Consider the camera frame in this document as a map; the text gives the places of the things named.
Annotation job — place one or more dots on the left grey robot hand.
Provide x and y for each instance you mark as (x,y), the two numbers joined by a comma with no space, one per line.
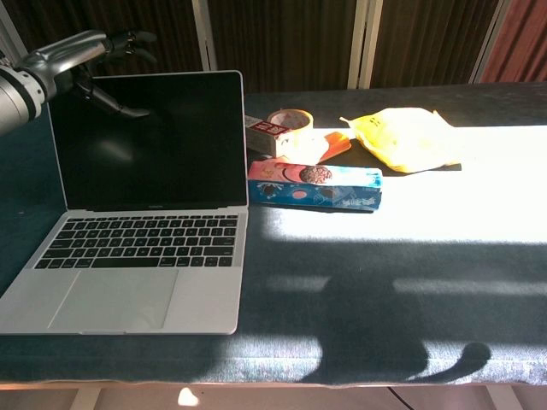
(64,57)

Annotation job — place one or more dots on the silver laptop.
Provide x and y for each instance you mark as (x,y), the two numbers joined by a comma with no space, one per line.
(141,205)

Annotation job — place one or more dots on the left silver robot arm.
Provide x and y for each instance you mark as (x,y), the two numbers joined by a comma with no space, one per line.
(15,100)

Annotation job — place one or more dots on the red white carton box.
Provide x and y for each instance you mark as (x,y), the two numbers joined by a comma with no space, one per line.
(267,136)

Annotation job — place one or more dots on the brown packing tape roll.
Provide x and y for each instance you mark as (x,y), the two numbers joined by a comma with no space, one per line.
(292,119)

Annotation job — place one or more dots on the blue pink cookie box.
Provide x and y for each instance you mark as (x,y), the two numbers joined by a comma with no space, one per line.
(314,185)

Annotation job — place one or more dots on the orange snack packet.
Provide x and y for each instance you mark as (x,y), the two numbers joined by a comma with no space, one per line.
(335,145)

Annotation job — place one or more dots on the yellow snack bag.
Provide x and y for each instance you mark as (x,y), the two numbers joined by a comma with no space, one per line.
(406,138)

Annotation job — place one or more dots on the dark green table cloth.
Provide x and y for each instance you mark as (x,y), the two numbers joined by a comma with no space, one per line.
(342,277)

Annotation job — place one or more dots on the white partition frame post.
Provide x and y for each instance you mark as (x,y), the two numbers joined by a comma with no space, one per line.
(205,36)
(363,42)
(491,42)

